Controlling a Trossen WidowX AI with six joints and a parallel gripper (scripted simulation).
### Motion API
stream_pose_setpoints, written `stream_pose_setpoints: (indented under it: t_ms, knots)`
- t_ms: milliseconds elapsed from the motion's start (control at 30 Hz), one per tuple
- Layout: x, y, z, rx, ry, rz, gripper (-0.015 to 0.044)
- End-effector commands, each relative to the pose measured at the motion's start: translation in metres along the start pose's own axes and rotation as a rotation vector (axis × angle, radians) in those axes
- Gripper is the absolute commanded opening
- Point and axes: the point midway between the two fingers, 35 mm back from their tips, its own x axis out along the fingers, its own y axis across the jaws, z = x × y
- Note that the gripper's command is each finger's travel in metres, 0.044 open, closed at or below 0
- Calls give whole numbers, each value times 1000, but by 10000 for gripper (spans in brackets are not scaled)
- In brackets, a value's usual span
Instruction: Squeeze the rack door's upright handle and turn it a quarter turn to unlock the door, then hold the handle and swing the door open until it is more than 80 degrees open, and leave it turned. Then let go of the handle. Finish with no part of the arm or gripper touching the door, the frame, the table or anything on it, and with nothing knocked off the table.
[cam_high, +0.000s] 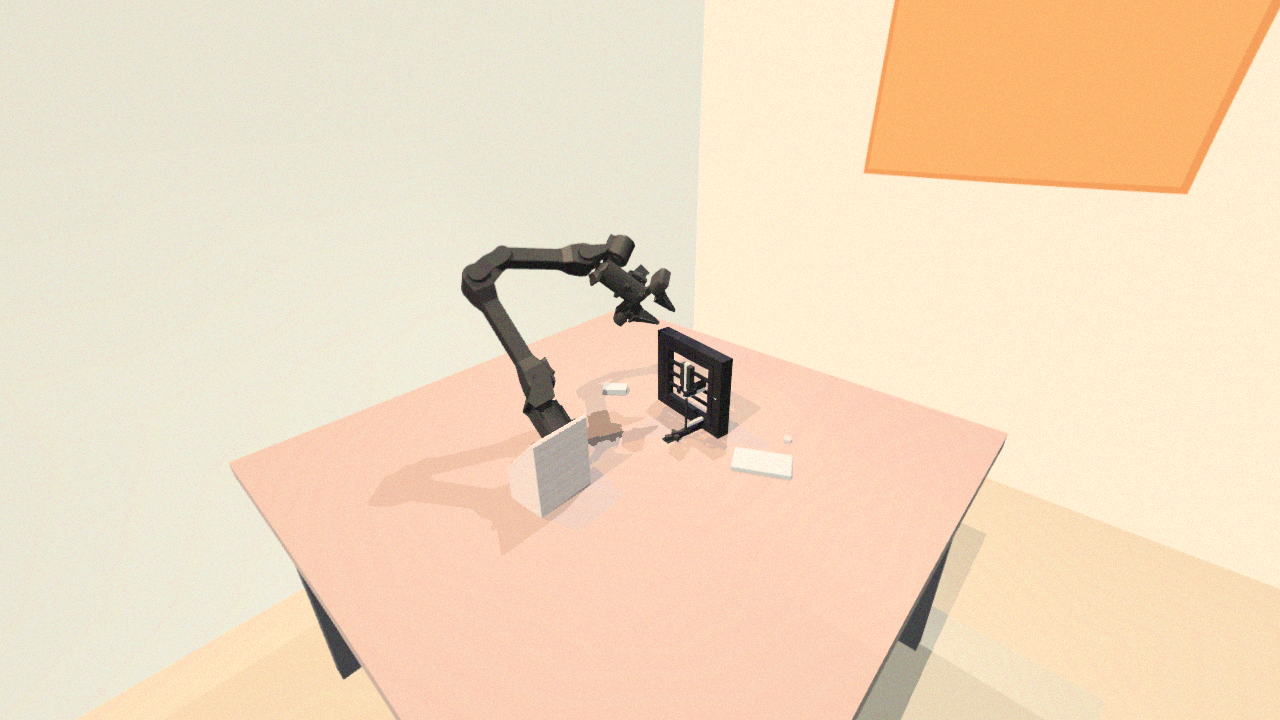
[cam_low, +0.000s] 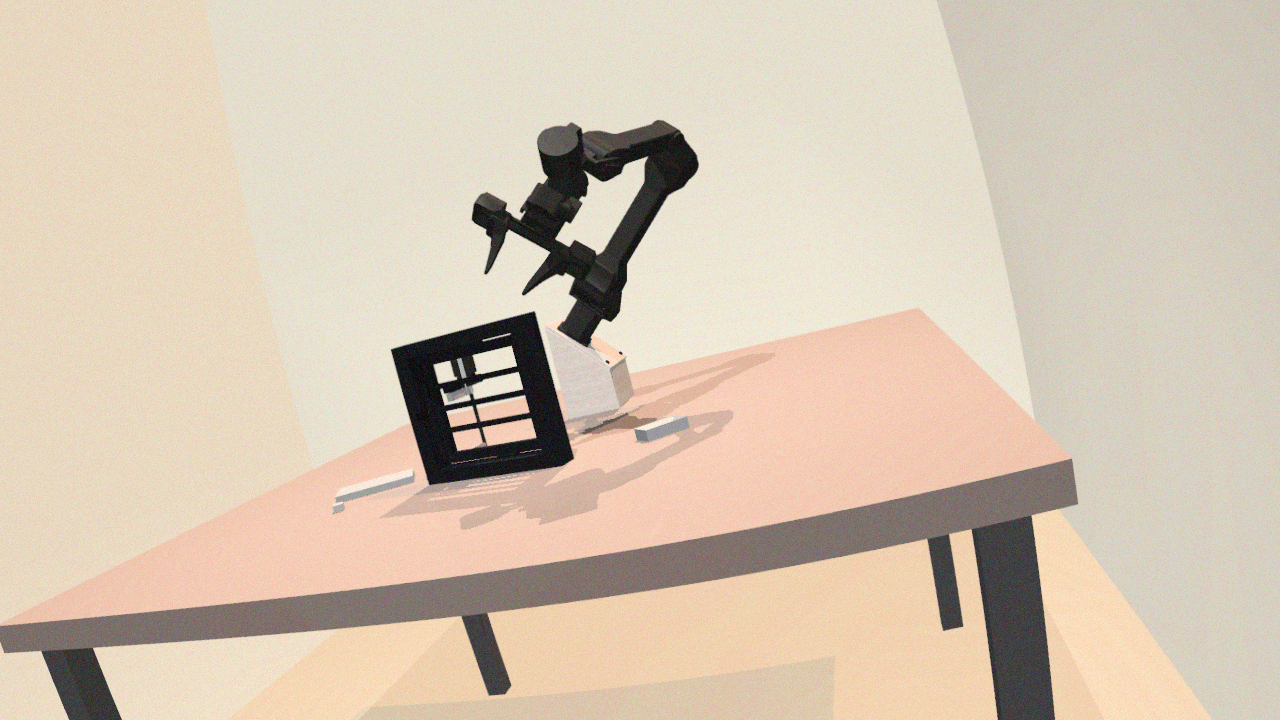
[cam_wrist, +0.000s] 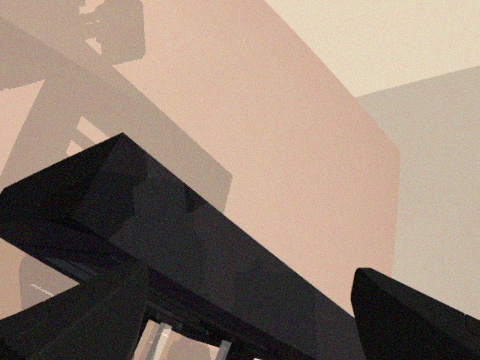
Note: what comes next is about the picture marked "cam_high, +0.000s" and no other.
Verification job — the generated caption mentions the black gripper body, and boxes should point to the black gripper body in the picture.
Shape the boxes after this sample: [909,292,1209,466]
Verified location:
[612,268,671,327]

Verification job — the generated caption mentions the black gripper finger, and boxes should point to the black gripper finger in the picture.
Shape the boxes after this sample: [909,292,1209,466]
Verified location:
[654,291,676,313]
[628,304,660,325]

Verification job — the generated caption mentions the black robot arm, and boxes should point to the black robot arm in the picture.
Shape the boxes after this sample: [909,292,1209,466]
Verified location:
[461,234,635,439]

